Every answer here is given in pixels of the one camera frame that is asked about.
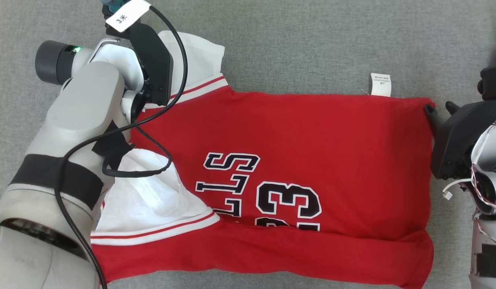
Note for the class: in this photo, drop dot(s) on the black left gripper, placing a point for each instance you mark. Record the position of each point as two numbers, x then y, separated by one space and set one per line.
157 68

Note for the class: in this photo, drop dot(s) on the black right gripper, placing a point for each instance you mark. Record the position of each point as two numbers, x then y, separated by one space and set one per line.
452 148

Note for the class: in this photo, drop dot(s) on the red basketball jersey with lettering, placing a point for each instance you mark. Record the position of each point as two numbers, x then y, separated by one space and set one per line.
332 160

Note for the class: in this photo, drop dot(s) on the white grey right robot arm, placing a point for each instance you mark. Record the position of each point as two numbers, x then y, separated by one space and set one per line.
486 140

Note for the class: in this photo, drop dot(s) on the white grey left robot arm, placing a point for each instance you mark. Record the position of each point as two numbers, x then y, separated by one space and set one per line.
83 104

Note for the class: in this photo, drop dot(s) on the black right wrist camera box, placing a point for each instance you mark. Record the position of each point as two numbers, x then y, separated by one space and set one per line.
492 82

